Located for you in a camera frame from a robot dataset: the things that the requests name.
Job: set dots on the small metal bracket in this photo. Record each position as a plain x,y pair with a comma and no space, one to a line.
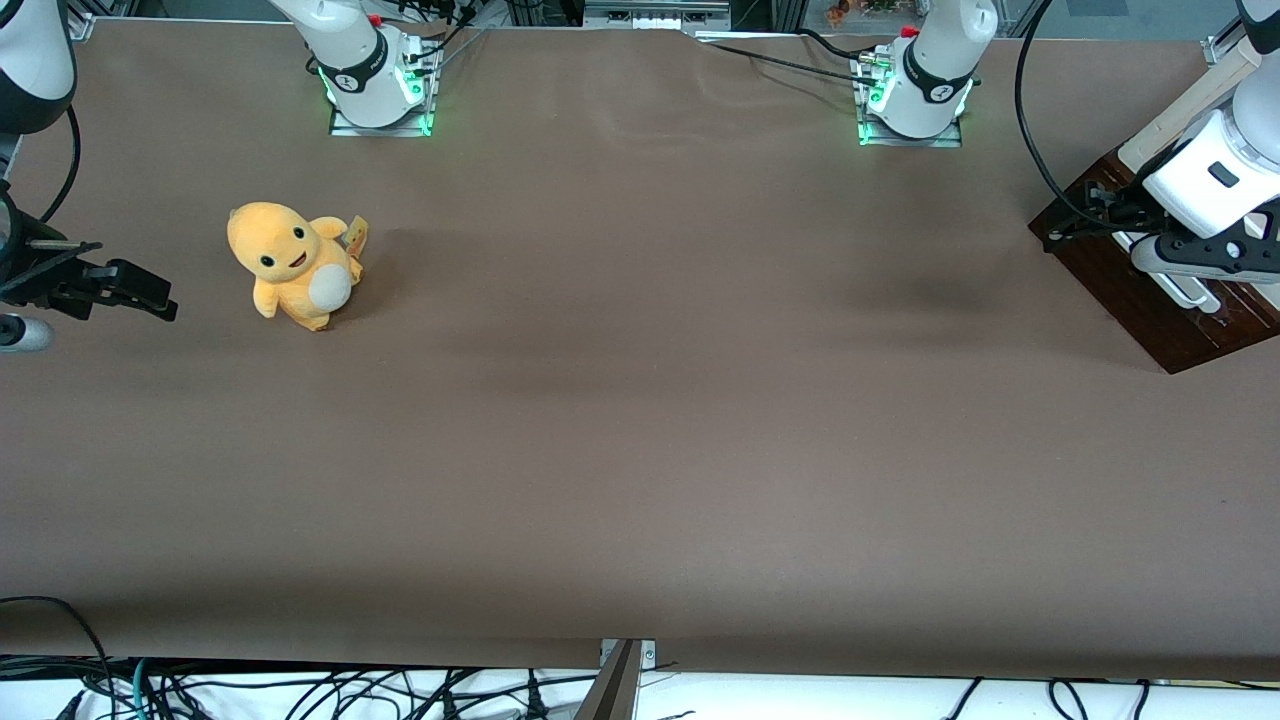
648,655

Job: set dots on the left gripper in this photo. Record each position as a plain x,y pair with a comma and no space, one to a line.
1122,212

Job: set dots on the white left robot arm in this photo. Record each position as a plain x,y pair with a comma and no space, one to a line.
930,60

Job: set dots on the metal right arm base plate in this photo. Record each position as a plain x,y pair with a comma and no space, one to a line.
380,130

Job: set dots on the beige and brown drawer cabinet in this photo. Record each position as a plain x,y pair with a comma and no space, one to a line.
1170,120

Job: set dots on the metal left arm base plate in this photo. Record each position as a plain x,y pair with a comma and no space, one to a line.
910,142

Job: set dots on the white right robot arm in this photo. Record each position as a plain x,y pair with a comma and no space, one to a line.
365,70

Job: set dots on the grey power strip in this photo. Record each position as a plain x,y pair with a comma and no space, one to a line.
655,15

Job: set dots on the yellow plush toy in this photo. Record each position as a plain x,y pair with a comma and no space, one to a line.
290,255

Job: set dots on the yellow plush toy tag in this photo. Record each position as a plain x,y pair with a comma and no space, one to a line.
357,232

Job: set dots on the small orange object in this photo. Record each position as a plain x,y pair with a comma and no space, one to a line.
837,12

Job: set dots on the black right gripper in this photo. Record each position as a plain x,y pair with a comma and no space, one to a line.
30,272

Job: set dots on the dark wooden drawer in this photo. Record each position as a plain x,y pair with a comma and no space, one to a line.
1130,300

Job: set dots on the grey metal bar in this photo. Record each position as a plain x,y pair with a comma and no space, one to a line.
615,695

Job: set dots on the brown table cover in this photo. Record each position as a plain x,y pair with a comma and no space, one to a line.
640,400

